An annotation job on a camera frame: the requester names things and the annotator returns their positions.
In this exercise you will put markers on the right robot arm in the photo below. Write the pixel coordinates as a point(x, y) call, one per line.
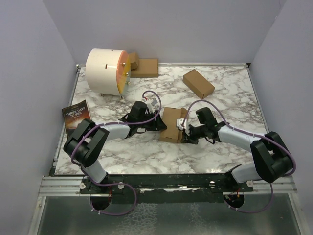
point(271, 159)

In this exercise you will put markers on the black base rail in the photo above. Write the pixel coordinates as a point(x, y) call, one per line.
point(165, 188)

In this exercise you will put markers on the dark book three days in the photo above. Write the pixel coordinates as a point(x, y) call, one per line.
point(74, 114)

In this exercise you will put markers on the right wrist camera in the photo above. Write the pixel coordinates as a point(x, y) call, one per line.
point(182, 124)

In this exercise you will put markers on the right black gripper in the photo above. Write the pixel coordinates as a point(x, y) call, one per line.
point(189, 138)

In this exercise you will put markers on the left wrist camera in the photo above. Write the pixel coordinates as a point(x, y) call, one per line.
point(150, 104)

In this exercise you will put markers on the large flat cardboard box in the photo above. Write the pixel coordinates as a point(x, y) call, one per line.
point(148, 68)

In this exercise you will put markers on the round white drawer cabinet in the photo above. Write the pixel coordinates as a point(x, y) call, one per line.
point(108, 71)

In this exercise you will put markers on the folded brown cardboard box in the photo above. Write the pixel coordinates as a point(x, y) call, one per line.
point(198, 84)

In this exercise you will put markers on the small cardboard box at back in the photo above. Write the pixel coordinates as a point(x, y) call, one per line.
point(134, 60)

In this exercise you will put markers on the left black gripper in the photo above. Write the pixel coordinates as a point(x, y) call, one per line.
point(157, 124)

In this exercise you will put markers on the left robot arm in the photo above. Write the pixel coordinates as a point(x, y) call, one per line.
point(86, 142)

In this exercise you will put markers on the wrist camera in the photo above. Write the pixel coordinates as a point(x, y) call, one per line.
point(182, 124)
point(150, 104)

